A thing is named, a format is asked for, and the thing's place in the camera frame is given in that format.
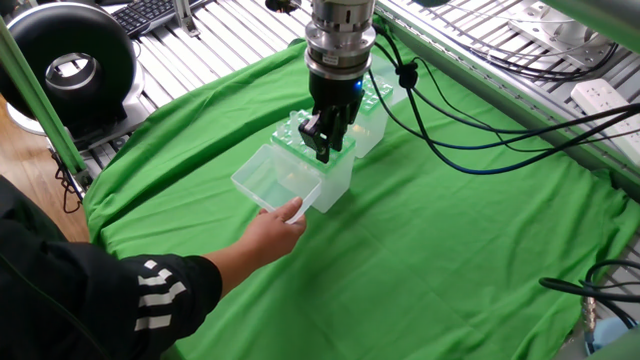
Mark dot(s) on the translucent tip box holding tips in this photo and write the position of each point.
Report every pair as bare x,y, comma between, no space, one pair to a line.
335,190

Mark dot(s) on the black knob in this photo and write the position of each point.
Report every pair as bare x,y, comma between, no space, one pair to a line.
282,5

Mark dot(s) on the bare right forearm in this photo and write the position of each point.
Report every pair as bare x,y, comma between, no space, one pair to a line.
225,270

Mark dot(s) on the green cloth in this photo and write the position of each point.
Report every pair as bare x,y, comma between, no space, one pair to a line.
400,260

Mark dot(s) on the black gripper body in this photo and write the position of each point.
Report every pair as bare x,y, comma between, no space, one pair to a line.
335,95

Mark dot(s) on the translucent tip box nearly empty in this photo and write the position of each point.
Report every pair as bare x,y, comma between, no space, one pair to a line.
370,137

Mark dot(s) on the aluminium bracket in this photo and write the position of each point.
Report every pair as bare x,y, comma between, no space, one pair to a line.
184,17

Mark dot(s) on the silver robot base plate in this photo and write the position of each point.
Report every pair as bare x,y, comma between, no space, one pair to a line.
565,40

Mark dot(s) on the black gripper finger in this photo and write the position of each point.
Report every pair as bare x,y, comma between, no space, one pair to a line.
347,120
320,135

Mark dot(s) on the green frame post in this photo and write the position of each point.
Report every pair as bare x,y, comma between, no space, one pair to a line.
37,97

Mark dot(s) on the black keyboard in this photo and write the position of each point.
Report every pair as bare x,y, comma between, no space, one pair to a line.
145,12

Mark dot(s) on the person's right hand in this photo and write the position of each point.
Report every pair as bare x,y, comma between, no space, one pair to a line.
272,237

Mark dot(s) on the white power strip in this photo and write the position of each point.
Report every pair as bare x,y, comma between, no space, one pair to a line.
607,115

